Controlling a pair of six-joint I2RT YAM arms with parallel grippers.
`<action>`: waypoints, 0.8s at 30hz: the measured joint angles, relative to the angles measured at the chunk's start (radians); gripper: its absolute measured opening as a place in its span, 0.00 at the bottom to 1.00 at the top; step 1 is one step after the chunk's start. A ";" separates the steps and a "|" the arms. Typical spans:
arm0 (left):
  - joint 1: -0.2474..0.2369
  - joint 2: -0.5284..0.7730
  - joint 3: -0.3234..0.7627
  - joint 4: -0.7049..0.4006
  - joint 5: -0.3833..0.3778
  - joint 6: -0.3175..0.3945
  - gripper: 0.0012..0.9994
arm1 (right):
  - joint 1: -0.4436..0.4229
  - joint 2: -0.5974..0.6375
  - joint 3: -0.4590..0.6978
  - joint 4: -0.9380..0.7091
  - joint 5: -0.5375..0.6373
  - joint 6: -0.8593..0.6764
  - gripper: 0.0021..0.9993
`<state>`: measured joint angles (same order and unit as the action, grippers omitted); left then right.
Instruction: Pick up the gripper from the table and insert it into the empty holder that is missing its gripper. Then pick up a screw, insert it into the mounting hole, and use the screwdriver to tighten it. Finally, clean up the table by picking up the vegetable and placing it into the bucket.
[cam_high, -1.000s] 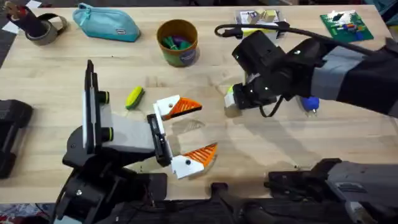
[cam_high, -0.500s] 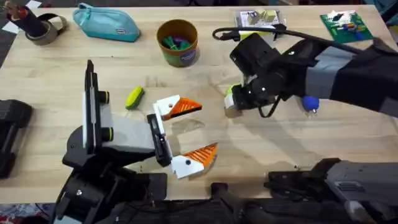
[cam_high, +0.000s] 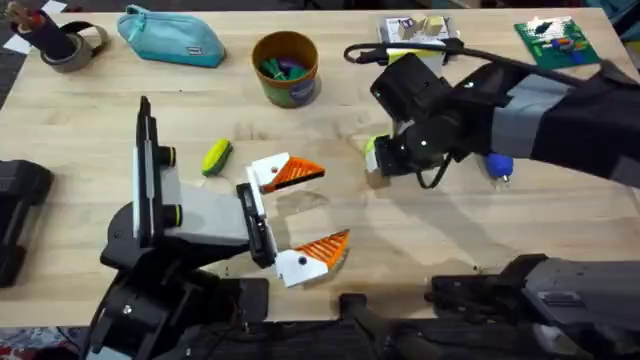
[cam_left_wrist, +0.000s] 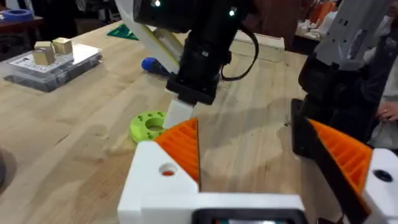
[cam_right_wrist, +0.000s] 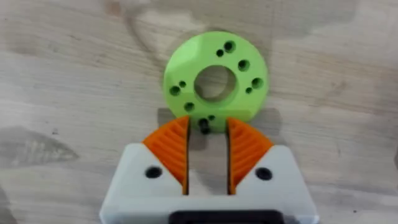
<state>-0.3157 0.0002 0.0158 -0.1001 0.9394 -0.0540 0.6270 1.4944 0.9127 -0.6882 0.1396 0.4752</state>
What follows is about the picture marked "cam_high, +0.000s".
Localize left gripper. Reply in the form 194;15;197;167
99;151;351;289

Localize blue electric screwdriver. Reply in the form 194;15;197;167
483;151;516;184

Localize black cylinder holder with tools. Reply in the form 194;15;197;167
3;1;77;62

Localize white box with yellow lid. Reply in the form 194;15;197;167
385;46;448;77

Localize orange tub with toys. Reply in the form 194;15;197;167
251;30;321;110

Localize clear box of parts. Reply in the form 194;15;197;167
376;14;460;47

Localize black upright plate left wrist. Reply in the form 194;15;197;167
131;95;160;250

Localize teal zip bag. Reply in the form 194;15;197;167
116;4;227;69

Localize green board with toy blocks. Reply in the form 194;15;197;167
513;16;603;71

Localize grey tape roll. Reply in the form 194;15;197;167
39;20;111;75

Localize black device at table edge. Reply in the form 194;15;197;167
0;158;54;289

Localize white paper sheet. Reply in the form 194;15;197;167
1;33;34;56
39;0;69;16

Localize short black looped cable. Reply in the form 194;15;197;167
415;153;455;191

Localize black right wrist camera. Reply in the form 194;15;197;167
369;51;453;123

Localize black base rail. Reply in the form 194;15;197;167
164;292;640;360

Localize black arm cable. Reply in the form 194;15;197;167
343;41;601;90

